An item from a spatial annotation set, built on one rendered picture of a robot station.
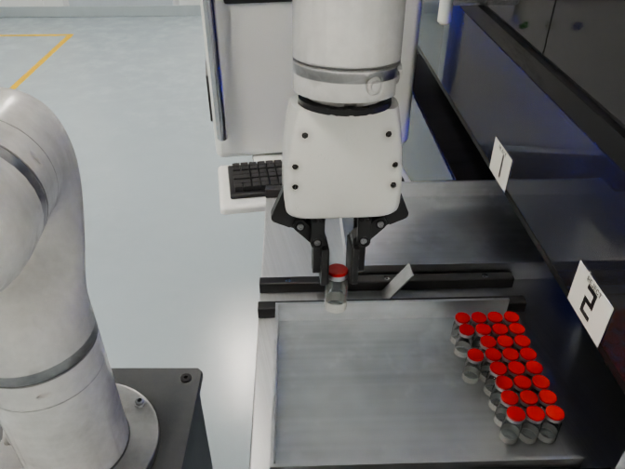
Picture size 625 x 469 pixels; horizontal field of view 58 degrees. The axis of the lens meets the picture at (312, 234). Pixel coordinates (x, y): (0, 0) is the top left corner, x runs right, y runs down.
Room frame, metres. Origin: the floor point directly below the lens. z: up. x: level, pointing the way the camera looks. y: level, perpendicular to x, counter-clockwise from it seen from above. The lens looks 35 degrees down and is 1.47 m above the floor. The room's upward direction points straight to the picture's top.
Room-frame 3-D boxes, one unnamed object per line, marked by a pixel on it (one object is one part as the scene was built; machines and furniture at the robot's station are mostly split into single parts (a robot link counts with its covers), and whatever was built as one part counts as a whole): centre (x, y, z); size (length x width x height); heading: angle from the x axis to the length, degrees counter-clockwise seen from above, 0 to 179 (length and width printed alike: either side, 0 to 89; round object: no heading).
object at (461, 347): (0.54, -0.21, 0.91); 0.02 x 0.02 x 0.05
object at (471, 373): (0.50, -0.21, 0.91); 0.02 x 0.02 x 0.05
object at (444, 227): (0.83, -0.22, 0.90); 0.34 x 0.26 x 0.04; 92
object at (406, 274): (0.65, -0.08, 0.91); 0.14 x 0.03 x 0.06; 93
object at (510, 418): (0.49, -0.23, 0.91); 0.18 x 0.02 x 0.05; 2
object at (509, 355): (0.49, -0.25, 0.91); 0.18 x 0.02 x 0.05; 2
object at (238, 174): (1.17, 0.00, 0.82); 0.40 x 0.14 x 0.02; 100
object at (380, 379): (0.48, -0.12, 0.90); 0.34 x 0.26 x 0.04; 92
